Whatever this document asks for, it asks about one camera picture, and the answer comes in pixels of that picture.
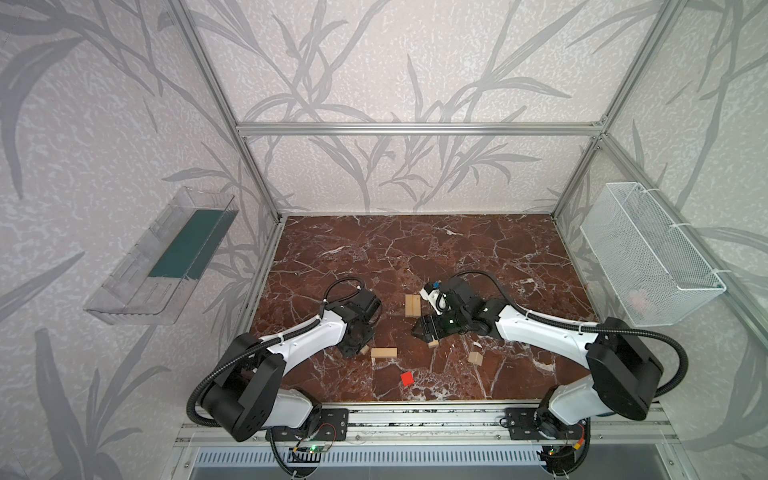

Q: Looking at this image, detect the green circuit board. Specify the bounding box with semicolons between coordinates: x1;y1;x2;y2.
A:
291;443;333;456

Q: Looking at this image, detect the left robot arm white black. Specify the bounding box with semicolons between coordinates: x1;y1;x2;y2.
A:
186;287;381;442

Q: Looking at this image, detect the wood block diagonal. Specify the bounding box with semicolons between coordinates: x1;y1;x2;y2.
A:
411;295;421;318

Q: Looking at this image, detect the aluminium front rail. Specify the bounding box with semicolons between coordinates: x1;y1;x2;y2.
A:
176;400;681;447

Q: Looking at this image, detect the small wood cube right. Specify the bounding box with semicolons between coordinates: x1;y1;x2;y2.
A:
468;352;484;366

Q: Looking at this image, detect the red cube block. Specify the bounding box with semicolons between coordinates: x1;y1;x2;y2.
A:
400;372;414;386

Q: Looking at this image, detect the aluminium frame crossbar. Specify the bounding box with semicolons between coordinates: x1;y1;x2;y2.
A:
236;122;602;137

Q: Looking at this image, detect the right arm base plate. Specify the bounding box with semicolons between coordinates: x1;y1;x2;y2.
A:
500;407;582;442

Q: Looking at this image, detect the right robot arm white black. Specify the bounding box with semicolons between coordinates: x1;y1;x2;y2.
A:
412;274;689;438

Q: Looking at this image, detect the clear plastic wall bin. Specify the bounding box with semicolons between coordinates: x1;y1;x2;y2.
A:
84;187;239;326

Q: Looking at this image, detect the white wire mesh basket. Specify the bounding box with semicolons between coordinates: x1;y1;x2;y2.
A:
581;182;727;328

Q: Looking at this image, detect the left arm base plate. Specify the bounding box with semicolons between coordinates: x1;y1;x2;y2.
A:
271;407;350;443

